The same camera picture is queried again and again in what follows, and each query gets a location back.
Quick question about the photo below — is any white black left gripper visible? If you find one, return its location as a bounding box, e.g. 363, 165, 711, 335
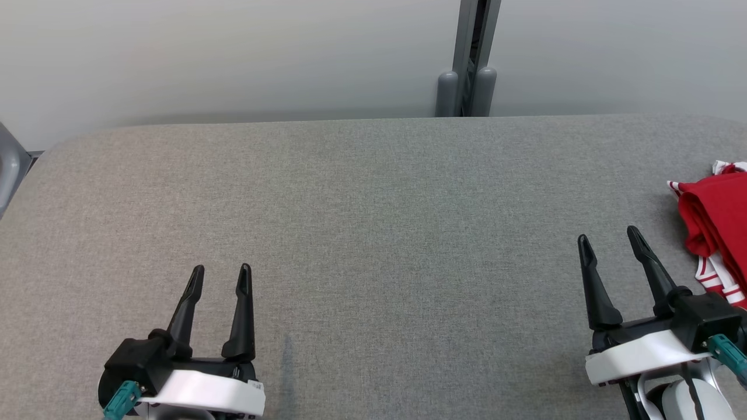
137, 263, 266, 418

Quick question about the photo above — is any black cable with teal connector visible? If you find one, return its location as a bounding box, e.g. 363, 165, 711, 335
104, 380, 142, 420
703, 334, 747, 389

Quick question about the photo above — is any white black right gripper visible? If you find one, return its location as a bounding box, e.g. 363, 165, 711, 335
577, 226, 713, 387

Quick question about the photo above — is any red shirt with white sleeve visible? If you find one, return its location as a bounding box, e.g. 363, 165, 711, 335
668, 172, 747, 310

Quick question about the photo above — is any grey metal partition post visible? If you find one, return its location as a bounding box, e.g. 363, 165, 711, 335
435, 0, 476, 117
470, 0, 501, 117

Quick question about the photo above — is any grey metal desk leg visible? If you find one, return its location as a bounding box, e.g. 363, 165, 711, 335
0, 122, 33, 219

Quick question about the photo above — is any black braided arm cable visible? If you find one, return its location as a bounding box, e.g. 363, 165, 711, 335
680, 378, 704, 420

